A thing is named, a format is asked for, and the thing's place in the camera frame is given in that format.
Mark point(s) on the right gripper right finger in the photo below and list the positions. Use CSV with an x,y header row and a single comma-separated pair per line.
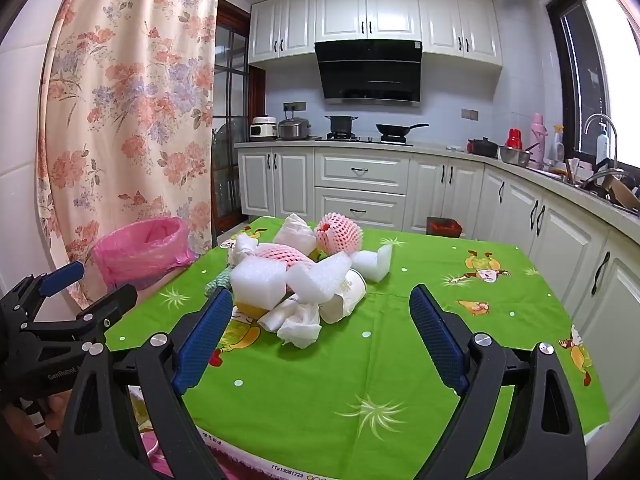
x,y
450,360

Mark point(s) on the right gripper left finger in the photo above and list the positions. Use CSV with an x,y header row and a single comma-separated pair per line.
x,y
196,336

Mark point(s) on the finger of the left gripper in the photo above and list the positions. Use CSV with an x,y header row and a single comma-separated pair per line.
x,y
61,278
108,310

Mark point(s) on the yellow sponge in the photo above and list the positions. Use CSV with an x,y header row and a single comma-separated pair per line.
x,y
252,312

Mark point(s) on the green striped cloth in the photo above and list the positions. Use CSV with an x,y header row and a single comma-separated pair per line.
x,y
222,280

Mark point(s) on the white foam block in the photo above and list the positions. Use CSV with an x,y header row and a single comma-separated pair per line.
x,y
259,282

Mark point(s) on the white tissue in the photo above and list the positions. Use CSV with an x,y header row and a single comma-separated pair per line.
x,y
294,322

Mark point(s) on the white L-shaped foam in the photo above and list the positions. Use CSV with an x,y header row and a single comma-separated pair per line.
x,y
373,266

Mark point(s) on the long pink foam net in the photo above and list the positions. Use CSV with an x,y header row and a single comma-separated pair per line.
x,y
290,256

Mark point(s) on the paper cup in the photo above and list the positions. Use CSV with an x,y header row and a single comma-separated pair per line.
x,y
351,291

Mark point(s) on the white foam wrap piece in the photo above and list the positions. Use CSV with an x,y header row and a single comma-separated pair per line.
x,y
318,284

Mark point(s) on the white plastic bag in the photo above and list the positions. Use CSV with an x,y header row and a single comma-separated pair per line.
x,y
296,233

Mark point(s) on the round pink foam net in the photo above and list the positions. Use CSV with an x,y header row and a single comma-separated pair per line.
x,y
337,233

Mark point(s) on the pink bag trash bin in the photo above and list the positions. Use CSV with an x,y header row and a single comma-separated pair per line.
x,y
142,253

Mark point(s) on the person's left hand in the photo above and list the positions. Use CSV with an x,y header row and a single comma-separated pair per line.
x,y
22,432

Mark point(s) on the green cartoon tablecloth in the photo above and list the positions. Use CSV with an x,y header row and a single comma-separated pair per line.
x,y
365,401

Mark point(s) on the small red floor bin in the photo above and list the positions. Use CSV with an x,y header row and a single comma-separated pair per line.
x,y
444,227

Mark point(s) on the white lower cabinets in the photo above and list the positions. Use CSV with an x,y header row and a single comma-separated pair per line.
x,y
585,248

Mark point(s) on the white cabinets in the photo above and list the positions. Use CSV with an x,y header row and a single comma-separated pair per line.
x,y
585,248
462,28

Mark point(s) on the floral curtain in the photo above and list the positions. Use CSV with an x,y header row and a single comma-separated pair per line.
x,y
125,125

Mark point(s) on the steel bowl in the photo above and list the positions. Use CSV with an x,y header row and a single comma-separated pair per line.
x,y
513,156

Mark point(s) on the black casserole pot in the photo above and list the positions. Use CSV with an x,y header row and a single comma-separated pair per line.
x,y
483,147

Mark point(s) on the black frying pan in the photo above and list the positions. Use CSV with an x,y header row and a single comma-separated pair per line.
x,y
397,134

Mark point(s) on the white rice cooker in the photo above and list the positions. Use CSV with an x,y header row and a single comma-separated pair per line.
x,y
263,128

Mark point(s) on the wooden glass door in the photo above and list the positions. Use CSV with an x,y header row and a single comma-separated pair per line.
x,y
239,96

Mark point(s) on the steel pressure cooker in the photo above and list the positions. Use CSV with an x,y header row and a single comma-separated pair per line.
x,y
294,128

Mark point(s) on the pink thermos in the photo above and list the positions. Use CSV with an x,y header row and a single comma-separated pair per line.
x,y
538,137

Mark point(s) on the black stock pot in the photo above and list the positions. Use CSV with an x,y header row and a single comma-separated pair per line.
x,y
341,127

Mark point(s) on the chrome sink faucet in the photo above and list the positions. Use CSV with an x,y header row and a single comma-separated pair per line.
x,y
607,140

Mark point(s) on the black range hood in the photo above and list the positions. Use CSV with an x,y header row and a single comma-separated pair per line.
x,y
370,70

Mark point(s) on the white upper cabinets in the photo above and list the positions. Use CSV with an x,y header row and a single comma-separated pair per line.
x,y
462,28

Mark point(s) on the window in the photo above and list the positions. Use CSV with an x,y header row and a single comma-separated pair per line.
x,y
585,89

